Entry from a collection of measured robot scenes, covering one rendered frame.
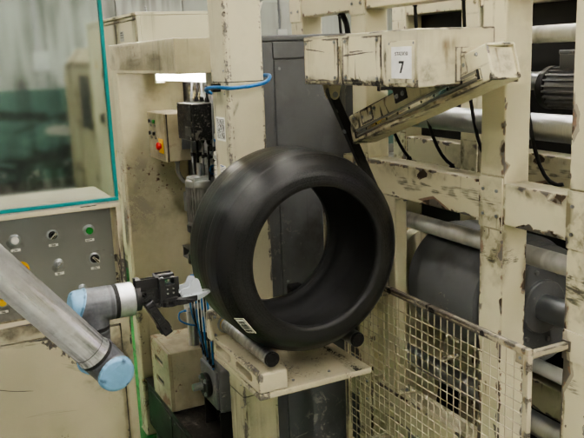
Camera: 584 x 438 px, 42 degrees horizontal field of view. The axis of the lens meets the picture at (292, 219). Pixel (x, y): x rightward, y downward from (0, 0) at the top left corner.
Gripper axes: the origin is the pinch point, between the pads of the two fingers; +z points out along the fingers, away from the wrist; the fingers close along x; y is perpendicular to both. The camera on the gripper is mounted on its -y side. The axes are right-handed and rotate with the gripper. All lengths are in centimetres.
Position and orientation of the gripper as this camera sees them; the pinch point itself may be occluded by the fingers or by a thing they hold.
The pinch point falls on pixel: (205, 293)
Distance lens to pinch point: 211.8
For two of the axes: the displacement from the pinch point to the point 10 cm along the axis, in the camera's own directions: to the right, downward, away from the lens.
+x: -4.5, -1.7, 8.8
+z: 8.9, -1.2, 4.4
